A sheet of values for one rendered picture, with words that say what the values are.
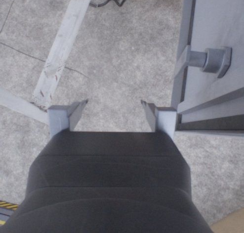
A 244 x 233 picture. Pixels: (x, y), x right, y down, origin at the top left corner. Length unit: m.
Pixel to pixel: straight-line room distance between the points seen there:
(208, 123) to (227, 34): 0.09
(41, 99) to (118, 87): 0.41
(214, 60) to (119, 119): 0.83
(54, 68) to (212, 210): 1.03
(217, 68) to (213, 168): 0.90
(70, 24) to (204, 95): 0.79
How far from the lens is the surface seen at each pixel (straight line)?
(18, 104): 0.73
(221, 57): 0.18
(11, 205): 0.88
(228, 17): 0.21
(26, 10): 1.40
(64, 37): 0.89
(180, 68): 0.19
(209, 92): 0.17
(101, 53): 1.08
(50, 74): 0.85
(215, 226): 1.11
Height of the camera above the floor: 0.96
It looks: 82 degrees down
